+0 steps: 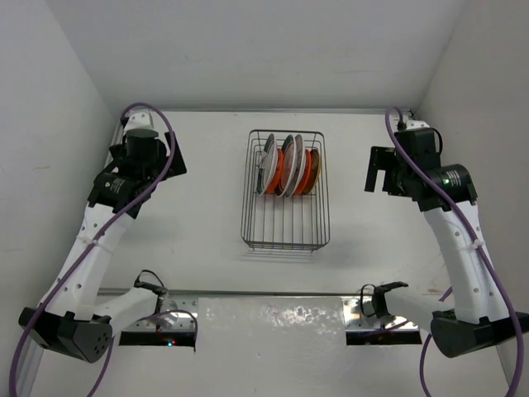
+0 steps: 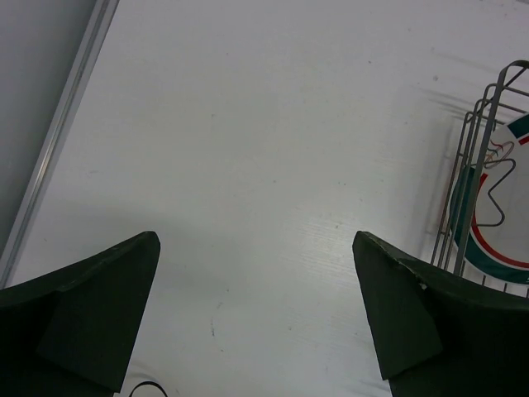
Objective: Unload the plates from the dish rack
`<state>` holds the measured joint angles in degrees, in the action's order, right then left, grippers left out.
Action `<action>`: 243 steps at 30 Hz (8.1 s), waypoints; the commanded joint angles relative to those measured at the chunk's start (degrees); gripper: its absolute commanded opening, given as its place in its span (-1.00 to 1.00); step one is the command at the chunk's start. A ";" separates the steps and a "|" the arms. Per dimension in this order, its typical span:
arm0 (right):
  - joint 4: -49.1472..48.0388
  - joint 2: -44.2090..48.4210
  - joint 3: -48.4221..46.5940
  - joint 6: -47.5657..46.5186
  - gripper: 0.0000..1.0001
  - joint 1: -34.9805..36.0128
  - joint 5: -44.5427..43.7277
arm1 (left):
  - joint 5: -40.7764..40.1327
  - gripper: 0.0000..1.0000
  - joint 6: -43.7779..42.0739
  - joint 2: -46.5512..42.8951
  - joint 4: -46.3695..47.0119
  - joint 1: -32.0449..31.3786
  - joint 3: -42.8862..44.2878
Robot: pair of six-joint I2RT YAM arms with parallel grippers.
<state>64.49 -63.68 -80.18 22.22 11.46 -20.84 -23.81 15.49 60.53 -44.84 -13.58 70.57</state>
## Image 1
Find orange plastic plate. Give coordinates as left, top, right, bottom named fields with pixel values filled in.
left=265, top=148, right=284, bottom=194
left=295, top=149, right=315, bottom=195

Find white plate green rim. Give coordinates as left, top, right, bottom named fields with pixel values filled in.
left=256, top=133, right=278, bottom=195

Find brown patterned plate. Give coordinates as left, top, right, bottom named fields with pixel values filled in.
left=308, top=148, right=322, bottom=193

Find white plate red characters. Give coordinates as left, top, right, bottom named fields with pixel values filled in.
left=275, top=135, right=295, bottom=197

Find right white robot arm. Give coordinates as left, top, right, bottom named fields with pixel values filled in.
left=365, top=121, right=516, bottom=358

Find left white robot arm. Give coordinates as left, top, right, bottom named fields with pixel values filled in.
left=18, top=104, right=187, bottom=363

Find white plate in rack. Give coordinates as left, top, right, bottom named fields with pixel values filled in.
left=284, top=134, right=306, bottom=198

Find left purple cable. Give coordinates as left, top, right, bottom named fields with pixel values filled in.
left=8, top=102, right=198, bottom=397

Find grey wire dish rack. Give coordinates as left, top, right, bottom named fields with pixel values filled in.
left=241, top=129, right=331, bottom=252

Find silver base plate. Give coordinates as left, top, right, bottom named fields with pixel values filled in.
left=117, top=289, right=420, bottom=346

